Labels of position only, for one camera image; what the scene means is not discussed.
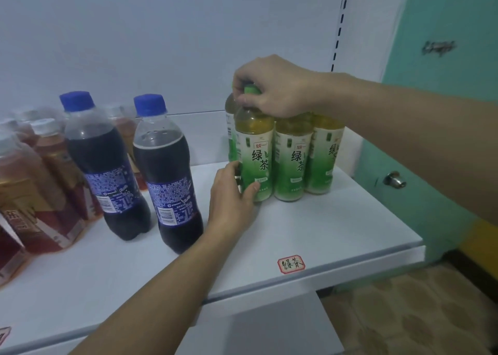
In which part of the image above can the cola bottle with blue cap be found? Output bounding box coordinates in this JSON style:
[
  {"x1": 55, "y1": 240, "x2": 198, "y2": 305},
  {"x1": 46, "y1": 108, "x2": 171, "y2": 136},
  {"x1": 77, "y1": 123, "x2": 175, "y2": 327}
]
[
  {"x1": 59, "y1": 91, "x2": 152, "y2": 241},
  {"x1": 133, "y1": 94, "x2": 204, "y2": 255}
]

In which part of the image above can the person's right hand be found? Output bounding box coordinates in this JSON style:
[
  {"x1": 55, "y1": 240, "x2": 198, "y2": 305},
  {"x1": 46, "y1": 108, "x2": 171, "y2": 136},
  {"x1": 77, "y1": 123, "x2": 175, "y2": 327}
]
[{"x1": 232, "y1": 54, "x2": 332, "y2": 119}]

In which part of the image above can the green tea bottle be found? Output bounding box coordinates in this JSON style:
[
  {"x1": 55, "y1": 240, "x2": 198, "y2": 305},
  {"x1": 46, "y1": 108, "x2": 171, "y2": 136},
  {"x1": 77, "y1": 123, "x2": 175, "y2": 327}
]
[
  {"x1": 234, "y1": 84, "x2": 275, "y2": 203},
  {"x1": 305, "y1": 113, "x2": 346, "y2": 195},
  {"x1": 224, "y1": 92, "x2": 240, "y2": 163},
  {"x1": 273, "y1": 113, "x2": 314, "y2": 203}
]

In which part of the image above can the silver door knob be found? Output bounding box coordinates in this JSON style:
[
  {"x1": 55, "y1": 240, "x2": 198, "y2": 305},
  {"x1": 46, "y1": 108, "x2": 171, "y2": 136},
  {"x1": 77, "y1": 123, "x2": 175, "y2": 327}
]
[{"x1": 383, "y1": 171, "x2": 407, "y2": 189}]

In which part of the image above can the red-edged handwritten label sticker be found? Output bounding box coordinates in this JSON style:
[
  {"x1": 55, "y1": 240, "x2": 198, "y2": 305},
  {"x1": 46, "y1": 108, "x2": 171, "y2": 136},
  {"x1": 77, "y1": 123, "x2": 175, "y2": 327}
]
[{"x1": 277, "y1": 254, "x2": 306, "y2": 276}]

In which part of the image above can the person's left forearm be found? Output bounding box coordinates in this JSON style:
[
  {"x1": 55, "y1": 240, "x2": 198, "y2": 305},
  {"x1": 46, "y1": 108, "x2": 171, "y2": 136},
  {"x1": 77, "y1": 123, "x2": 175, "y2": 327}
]
[{"x1": 69, "y1": 223, "x2": 250, "y2": 355}]

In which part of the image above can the group of red tea bottles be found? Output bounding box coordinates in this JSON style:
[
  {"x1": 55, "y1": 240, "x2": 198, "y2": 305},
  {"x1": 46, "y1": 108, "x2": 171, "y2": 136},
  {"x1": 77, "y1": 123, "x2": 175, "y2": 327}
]
[{"x1": 0, "y1": 104, "x2": 149, "y2": 287}]

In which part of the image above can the person's left hand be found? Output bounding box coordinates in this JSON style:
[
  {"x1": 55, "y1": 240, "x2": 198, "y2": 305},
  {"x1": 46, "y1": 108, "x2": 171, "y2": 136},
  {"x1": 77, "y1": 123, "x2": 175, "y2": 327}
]
[{"x1": 206, "y1": 161, "x2": 261, "y2": 237}]

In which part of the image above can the white lower shelf board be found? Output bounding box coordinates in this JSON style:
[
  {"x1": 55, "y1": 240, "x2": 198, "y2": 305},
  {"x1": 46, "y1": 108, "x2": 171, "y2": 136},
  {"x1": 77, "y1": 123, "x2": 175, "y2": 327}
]
[{"x1": 174, "y1": 292, "x2": 345, "y2": 355}]

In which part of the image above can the white slotted shelf upright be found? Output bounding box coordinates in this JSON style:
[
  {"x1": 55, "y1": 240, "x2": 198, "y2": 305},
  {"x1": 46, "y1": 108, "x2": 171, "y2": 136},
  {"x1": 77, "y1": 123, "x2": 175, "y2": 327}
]
[{"x1": 330, "y1": 0, "x2": 352, "y2": 73}]

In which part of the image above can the teal door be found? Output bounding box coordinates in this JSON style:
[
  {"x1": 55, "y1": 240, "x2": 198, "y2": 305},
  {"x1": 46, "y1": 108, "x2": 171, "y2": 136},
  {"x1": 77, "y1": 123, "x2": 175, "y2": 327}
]
[{"x1": 352, "y1": 0, "x2": 498, "y2": 266}]

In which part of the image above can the person's right forearm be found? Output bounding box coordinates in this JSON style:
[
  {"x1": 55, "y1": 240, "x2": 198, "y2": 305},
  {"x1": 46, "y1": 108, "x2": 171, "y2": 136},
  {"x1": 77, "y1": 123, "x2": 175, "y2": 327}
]
[{"x1": 325, "y1": 73, "x2": 498, "y2": 227}]

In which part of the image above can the white metal shelf board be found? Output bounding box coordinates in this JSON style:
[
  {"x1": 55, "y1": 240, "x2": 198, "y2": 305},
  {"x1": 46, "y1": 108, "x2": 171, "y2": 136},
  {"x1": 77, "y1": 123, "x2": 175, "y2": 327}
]
[{"x1": 0, "y1": 160, "x2": 426, "y2": 355}]

